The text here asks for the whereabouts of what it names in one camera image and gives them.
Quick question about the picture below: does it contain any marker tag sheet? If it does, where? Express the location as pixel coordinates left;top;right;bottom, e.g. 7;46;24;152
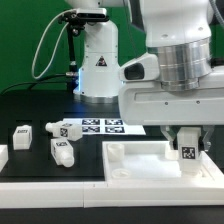
64;118;146;135

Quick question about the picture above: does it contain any white square tabletop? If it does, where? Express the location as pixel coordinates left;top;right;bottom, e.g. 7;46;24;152
102;141;224;185

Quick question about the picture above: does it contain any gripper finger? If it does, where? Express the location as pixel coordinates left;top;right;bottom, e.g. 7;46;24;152
160;125;177;150
201;125;214;152

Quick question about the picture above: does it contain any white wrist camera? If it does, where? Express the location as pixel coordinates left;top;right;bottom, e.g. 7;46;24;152
119;53;160;87

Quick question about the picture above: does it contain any grey cable loop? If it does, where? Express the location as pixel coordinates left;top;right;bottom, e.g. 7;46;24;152
30;9;72;81

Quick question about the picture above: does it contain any white left fence piece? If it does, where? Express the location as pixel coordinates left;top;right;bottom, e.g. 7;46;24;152
0;145;8;172

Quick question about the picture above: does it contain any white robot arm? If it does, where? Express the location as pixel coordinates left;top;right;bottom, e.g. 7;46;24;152
66;0;224;149

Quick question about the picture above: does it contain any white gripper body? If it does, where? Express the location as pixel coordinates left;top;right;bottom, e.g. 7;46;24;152
119;74;224;126

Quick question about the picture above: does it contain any black cable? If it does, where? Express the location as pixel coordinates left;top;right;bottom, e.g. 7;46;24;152
0;73;79;96

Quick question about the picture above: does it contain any white front fence bar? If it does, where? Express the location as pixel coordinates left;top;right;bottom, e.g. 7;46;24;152
0;179;224;208

